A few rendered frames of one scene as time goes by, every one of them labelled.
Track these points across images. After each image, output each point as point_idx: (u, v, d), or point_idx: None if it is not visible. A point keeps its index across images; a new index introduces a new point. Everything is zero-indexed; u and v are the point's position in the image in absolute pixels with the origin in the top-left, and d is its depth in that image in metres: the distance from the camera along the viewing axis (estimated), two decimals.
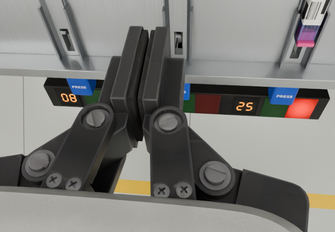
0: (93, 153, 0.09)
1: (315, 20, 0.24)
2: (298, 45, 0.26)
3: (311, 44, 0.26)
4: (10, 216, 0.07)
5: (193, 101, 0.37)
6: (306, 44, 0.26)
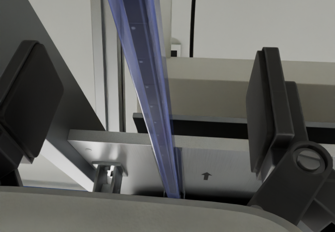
0: None
1: None
2: None
3: None
4: (10, 216, 0.07)
5: None
6: None
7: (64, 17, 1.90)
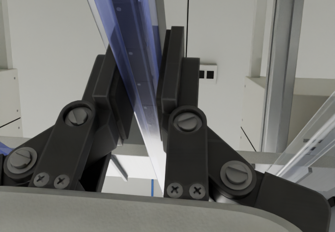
0: (79, 149, 0.09)
1: None
2: None
3: None
4: (10, 216, 0.07)
5: None
6: None
7: None
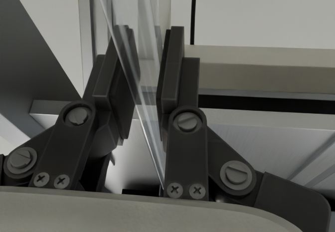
0: (79, 149, 0.09)
1: None
2: None
3: None
4: (10, 216, 0.07)
5: None
6: None
7: (61, 9, 1.84)
